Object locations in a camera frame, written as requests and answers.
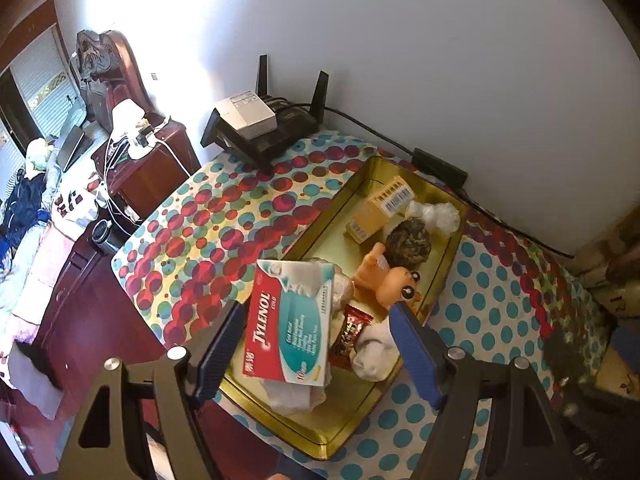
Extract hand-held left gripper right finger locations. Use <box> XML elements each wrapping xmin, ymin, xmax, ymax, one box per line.
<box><xmin>389</xmin><ymin>301</ymin><xmax>569</xmax><ymax>480</ymax></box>

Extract black round device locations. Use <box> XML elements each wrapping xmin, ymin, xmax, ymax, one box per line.
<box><xmin>91</xmin><ymin>218</ymin><xmax>122</xmax><ymax>254</ymax></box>

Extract blue clothing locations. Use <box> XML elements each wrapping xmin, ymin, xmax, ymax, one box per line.
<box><xmin>0</xmin><ymin>169</ymin><xmax>54</xmax><ymax>272</ymax></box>

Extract brown patterned rolled sock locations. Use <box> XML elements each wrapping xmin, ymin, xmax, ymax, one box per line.
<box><xmin>384</xmin><ymin>216</ymin><xmax>433</xmax><ymax>267</ymax></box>

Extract grey laptop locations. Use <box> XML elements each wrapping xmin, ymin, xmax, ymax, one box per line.
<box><xmin>55</xmin><ymin>124</ymin><xmax>88</xmax><ymax>173</ymax></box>

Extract window blinds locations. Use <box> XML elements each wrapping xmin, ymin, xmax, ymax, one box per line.
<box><xmin>9</xmin><ymin>24</ymin><xmax>77</xmax><ymax>132</ymax></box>

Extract colourful dotted tablecloth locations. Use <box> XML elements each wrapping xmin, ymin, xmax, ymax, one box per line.
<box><xmin>110</xmin><ymin>129</ymin><xmax>608</xmax><ymax>480</ymax></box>

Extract tan cardboard box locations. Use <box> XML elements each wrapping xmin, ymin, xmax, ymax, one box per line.
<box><xmin>594</xmin><ymin>347</ymin><xmax>640</xmax><ymax>401</ymax></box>

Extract black power cable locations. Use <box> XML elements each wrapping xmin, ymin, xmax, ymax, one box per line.
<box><xmin>324</xmin><ymin>104</ymin><xmax>577</xmax><ymax>259</ymax></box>

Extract black wifi router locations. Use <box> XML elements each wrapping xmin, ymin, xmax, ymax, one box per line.
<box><xmin>200</xmin><ymin>54</ymin><xmax>332</xmax><ymax>172</ymax></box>

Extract bed with clothes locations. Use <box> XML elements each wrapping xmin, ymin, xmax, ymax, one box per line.
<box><xmin>0</xmin><ymin>170</ymin><xmax>103</xmax><ymax>406</ymax></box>

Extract orange rubber toy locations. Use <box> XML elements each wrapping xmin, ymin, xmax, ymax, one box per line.
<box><xmin>351</xmin><ymin>241</ymin><xmax>424</xmax><ymax>314</ymax></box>

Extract red candy wrapper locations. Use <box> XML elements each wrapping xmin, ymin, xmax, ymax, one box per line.
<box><xmin>326</xmin><ymin>304</ymin><xmax>374</xmax><ymax>369</ymax></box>

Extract black power adapter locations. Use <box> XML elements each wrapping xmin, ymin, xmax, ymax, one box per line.
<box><xmin>411</xmin><ymin>146</ymin><xmax>470</xmax><ymax>187</ymax></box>

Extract white sock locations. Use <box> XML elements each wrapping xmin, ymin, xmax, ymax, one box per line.
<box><xmin>349</xmin><ymin>324</ymin><xmax>402</xmax><ymax>382</ymax></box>

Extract white box with label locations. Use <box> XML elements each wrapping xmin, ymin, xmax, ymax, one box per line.
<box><xmin>215</xmin><ymin>90</ymin><xmax>278</xmax><ymax>139</ymax></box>

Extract small yellow cardboard box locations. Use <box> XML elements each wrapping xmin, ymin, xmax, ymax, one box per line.
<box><xmin>344</xmin><ymin>175</ymin><xmax>414</xmax><ymax>244</ymax></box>

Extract white charger cables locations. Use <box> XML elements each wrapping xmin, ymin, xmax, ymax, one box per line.
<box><xmin>91</xmin><ymin>119</ymin><xmax>187</xmax><ymax>233</ymax></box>

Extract white plush toy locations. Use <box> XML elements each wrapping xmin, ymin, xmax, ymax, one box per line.
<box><xmin>25</xmin><ymin>138</ymin><xmax>54</xmax><ymax>177</ymax></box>

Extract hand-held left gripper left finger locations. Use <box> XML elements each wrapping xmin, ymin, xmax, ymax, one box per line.
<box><xmin>57</xmin><ymin>300</ymin><xmax>247</xmax><ymax>480</ymax></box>

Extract dark wooden nightstand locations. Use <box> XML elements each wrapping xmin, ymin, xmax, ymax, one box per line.
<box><xmin>104</xmin><ymin>116</ymin><xmax>202</xmax><ymax>217</ymax></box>

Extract gold metal tin tray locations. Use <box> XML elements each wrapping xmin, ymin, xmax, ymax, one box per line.
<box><xmin>219</xmin><ymin>156</ymin><xmax>469</xmax><ymax>462</ymax></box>

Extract large white plastic bag wad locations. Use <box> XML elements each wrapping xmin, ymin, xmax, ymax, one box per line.
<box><xmin>424</xmin><ymin>201</ymin><xmax>462</xmax><ymax>235</ymax></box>

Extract red and teal medicine box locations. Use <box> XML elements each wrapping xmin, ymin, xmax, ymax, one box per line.
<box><xmin>244</xmin><ymin>259</ymin><xmax>337</xmax><ymax>389</ymax></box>

